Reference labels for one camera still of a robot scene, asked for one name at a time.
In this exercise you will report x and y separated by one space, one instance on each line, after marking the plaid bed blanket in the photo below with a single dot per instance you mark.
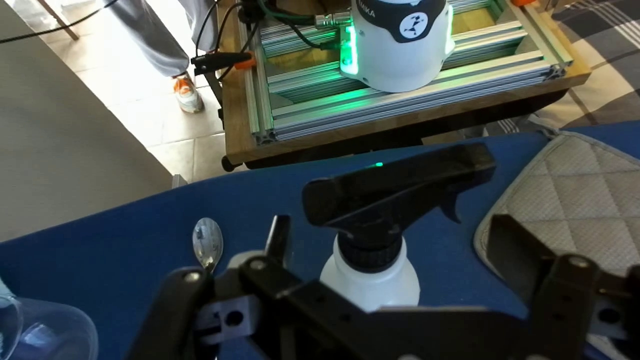
601 46

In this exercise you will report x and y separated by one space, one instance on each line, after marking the white orange sneaker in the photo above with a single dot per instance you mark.
189 95

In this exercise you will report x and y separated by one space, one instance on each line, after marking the blue ironing board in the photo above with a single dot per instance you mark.
133 241

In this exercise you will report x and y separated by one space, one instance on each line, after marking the spray bottle with green label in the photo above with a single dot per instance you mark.
373 200

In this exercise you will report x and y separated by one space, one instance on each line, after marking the grey quilted pot holder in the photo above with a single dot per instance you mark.
572 200

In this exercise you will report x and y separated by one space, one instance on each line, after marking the person leg in grey trousers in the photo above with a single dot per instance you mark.
151 33

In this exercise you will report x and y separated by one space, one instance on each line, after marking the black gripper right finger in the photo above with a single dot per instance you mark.
566 301

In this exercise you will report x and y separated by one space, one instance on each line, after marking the aluminium profile base frame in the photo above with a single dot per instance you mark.
321 107

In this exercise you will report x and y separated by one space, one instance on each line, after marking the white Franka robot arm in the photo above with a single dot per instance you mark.
401 46

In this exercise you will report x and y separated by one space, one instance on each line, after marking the black clamp with orange tip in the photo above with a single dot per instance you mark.
223 63

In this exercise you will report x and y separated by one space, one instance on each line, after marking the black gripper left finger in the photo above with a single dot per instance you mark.
181 306

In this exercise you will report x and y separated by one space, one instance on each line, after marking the metal spoon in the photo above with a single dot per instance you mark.
207 239

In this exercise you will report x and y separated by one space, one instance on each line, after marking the clear stemless wine glass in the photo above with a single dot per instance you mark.
46 332

